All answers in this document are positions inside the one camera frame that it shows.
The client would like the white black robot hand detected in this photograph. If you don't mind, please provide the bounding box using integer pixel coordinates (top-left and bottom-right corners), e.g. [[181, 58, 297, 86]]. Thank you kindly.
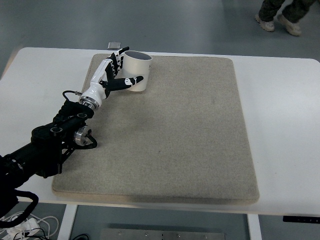
[[79, 46, 144, 107]]

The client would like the white ribbed cup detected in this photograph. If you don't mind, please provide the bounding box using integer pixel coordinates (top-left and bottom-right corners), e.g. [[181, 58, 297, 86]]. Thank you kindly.
[[122, 50, 153, 92]]

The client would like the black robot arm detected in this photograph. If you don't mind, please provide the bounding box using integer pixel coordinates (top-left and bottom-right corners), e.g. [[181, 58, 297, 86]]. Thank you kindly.
[[0, 47, 144, 190]]

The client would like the small silver floor plate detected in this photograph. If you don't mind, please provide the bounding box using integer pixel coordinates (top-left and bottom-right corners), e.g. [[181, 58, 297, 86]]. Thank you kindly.
[[107, 41, 121, 50]]

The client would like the beige felt mat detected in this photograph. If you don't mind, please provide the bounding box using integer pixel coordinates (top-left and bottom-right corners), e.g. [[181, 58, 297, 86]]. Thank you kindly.
[[52, 56, 260, 205]]

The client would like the beige boot left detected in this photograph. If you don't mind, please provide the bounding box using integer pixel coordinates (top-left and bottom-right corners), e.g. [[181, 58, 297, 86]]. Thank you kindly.
[[255, 14, 275, 32]]

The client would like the beige boot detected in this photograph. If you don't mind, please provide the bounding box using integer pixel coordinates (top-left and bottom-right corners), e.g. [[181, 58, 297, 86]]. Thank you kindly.
[[255, 14, 275, 32], [277, 14, 302, 37]]

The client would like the camouflage trouser leg left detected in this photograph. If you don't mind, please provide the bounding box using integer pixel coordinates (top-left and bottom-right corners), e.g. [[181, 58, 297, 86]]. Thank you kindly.
[[258, 0, 285, 22]]

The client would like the white table leg left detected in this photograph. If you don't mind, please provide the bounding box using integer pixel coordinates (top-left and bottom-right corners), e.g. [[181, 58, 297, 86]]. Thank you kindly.
[[57, 204, 78, 240]]

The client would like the white table leg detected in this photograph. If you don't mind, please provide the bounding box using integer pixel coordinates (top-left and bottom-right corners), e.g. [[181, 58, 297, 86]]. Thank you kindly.
[[57, 204, 78, 240], [247, 214, 262, 240]]

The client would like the beige boot right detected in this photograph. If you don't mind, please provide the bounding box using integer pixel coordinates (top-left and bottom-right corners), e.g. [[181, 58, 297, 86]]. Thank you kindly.
[[277, 14, 302, 37]]

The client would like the white power strip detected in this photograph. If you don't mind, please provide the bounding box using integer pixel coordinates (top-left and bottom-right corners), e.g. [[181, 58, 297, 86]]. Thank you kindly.
[[6, 217, 39, 238]]

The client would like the white table leg right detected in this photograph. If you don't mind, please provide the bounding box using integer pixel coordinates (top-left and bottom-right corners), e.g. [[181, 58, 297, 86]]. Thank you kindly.
[[247, 214, 262, 240]]

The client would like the black table control panel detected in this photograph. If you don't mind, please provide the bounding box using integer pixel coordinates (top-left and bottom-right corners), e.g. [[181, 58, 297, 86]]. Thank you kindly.
[[282, 215, 320, 224]]

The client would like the grey metal base plate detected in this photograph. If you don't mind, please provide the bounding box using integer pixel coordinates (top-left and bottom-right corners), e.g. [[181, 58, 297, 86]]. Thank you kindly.
[[99, 228, 226, 240]]

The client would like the black sleeved arm cable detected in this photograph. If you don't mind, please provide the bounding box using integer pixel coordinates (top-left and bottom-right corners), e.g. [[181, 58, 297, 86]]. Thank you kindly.
[[0, 187, 40, 229]]

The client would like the white cable bundle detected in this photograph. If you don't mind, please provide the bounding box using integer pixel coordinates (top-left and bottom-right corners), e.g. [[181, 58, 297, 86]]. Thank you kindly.
[[0, 211, 60, 240]]

